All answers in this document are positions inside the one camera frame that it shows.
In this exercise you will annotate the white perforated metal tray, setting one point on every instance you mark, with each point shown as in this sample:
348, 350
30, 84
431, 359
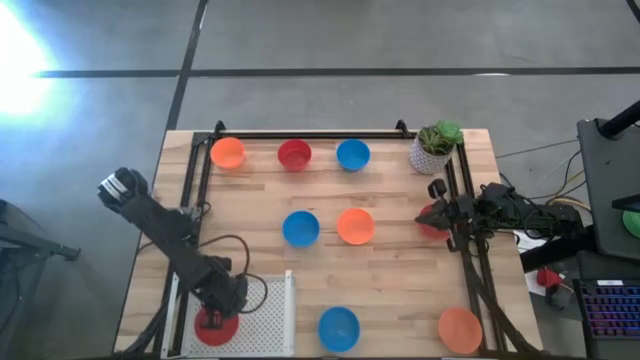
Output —
270, 320

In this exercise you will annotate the red plastic mini bowl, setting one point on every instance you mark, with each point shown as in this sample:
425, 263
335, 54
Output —
294, 156
216, 337
434, 234

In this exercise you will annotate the black aluminium table frame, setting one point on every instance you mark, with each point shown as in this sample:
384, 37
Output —
325, 135

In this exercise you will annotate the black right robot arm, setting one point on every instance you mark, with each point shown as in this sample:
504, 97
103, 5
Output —
530, 215

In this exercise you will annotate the small red object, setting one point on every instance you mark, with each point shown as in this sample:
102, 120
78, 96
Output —
547, 277

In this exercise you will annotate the orange plastic mini bowl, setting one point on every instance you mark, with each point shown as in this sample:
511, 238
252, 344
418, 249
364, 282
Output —
227, 153
460, 331
355, 226

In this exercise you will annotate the green tape roll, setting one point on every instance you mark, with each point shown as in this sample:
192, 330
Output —
632, 223

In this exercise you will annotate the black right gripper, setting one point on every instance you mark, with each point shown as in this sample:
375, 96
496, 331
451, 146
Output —
462, 210

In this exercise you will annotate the black metal stand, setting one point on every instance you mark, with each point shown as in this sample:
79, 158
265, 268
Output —
30, 245

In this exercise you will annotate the dark grey desk panel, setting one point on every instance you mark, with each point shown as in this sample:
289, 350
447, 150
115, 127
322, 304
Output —
607, 200

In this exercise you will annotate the black pole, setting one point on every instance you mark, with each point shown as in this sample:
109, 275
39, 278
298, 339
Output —
620, 121

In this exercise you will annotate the succulent in white patterned pot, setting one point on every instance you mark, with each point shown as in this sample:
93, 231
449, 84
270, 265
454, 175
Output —
435, 150

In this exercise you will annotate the black diagonal beam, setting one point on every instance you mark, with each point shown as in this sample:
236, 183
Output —
555, 254

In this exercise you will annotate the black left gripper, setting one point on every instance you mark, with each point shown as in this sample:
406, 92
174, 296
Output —
227, 295

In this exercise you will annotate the blue plastic mini bowl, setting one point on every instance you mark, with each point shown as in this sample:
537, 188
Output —
339, 330
353, 155
300, 229

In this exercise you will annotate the white paper sheet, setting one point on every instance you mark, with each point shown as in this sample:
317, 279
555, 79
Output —
532, 286
530, 243

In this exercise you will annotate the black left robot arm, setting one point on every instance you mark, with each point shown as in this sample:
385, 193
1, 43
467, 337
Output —
165, 225

